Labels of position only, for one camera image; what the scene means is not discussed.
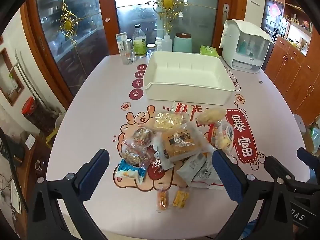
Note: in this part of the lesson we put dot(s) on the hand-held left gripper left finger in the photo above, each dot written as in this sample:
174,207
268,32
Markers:
92,175

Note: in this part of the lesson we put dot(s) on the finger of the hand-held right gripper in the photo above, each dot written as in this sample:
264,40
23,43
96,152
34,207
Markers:
306,156
276,167

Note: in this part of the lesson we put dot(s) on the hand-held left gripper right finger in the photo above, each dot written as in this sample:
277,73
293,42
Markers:
228,177

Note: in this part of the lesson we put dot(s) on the blue and white snack packet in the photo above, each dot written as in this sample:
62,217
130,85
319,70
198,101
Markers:
130,173

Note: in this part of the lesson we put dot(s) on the grey snack packet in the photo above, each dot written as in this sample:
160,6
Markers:
191,170

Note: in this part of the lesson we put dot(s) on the white cake blue label packet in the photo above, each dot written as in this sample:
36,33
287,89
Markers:
225,137

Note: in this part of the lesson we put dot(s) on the brown nut bar packet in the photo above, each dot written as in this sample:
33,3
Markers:
136,153

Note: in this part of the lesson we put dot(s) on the small yellow snack packet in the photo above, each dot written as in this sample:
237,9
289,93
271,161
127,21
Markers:
180,198

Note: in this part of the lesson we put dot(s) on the brown cake black label packet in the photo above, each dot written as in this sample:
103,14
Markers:
178,142

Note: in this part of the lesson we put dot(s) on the round brown cake packet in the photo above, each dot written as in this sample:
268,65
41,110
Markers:
142,134

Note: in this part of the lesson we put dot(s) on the pale rice cracker packet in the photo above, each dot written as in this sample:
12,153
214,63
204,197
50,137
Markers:
210,115

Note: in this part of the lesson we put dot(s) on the small orange snack packet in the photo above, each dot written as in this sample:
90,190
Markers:
162,200

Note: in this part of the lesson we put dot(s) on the yellowish rice cracker packet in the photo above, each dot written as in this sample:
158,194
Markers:
167,121

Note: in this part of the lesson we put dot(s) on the red and white cookie packet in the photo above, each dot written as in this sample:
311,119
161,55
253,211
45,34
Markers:
180,108

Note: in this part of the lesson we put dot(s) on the white plastic bin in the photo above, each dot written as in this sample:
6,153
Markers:
187,72

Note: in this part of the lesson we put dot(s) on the green plastic bag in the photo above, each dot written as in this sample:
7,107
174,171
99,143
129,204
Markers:
315,140

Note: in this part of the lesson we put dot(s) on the white plastic object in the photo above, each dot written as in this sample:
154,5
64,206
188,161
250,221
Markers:
300,123

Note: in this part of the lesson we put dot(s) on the wooden cabinet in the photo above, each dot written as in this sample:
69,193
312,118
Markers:
295,80

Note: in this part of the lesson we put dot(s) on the red-lidded jar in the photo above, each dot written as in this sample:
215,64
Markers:
37,117

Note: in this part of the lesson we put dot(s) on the white countertop appliance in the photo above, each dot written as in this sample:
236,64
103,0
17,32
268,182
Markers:
240,62

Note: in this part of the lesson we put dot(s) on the wooden framed glass door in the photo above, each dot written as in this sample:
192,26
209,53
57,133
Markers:
200,25
75,62

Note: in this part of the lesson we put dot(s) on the clear drinking glass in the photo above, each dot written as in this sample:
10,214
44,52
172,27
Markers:
128,58

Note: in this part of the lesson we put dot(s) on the green tissue pack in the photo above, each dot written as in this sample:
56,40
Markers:
208,50

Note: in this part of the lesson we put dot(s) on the silver metal tin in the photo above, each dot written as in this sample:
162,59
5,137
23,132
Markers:
128,44

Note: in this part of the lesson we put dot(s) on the glass bottle with green label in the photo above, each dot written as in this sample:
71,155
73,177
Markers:
140,45

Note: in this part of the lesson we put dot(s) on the white and blue carton box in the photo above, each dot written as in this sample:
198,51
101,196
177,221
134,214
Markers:
120,38

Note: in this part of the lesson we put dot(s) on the small glass jar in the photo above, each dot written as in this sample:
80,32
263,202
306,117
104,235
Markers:
151,48

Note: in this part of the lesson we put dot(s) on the white cloth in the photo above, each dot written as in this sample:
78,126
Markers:
247,28

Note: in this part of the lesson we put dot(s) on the teal canister with brown lid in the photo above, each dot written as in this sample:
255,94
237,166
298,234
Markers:
182,43

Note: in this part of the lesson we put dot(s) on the plastic wash bottle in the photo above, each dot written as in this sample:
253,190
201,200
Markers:
167,45

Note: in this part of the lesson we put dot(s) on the white pill bottle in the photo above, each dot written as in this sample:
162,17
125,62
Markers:
158,43

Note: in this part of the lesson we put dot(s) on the small gold door ornament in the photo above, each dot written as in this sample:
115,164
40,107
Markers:
68,24

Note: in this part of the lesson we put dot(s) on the large gold door ornament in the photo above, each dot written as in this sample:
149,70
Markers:
168,2

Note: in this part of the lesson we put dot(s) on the white wall switch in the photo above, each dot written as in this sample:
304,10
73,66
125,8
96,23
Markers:
256,0

